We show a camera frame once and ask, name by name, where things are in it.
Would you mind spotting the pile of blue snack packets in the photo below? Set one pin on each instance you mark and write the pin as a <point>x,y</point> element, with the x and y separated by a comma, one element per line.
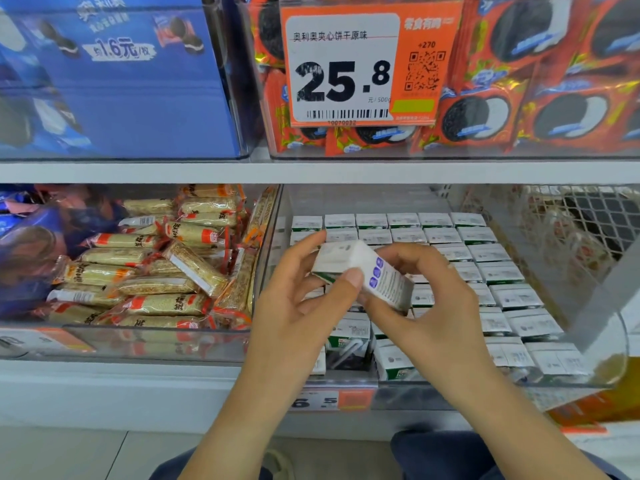
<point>30,250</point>

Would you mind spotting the person's left forearm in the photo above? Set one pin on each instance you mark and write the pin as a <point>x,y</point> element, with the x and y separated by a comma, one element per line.
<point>235,440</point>

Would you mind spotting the pile of yellow wafer bars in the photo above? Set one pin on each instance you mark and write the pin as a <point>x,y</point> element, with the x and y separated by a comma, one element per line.
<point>150,270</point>

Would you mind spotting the blue cardboard display box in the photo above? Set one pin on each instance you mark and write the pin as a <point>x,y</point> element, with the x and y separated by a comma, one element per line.
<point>140,100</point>

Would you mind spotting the blueberry juice carton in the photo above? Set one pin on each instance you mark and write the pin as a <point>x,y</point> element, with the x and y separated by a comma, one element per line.
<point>365,270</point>

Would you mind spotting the person's left hand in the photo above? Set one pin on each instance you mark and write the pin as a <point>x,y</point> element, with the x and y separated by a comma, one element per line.
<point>290,330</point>

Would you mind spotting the yellow orange snack packet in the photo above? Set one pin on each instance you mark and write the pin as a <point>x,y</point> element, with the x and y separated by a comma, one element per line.
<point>605,400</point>

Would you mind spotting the faded orange price tag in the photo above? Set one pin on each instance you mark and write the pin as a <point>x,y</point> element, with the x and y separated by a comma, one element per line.
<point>45,341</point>

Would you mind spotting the person's blue jeans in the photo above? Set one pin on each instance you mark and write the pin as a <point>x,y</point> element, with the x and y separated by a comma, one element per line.
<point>440,457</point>

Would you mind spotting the stack of red cookie packets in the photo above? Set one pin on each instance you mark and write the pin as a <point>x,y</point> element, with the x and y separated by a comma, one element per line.
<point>570,80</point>

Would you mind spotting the clear plastic display bin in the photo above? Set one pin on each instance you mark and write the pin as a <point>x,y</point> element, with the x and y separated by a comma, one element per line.
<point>600,360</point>
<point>130,340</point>

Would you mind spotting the rows of white juice cartons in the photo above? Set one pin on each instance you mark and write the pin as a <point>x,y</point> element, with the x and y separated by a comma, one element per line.
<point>530,315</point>

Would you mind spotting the large white orange price tag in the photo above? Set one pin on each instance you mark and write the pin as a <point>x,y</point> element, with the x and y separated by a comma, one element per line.
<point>340,70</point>

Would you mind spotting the small orange price tag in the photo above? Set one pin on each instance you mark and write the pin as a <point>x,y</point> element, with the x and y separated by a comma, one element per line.
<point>335,399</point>

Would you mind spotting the person's right hand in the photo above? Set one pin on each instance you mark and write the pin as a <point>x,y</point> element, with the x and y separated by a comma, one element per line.
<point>450,325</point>

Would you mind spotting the person's left white shoe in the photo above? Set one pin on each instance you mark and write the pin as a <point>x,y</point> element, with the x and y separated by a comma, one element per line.
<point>278,465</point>

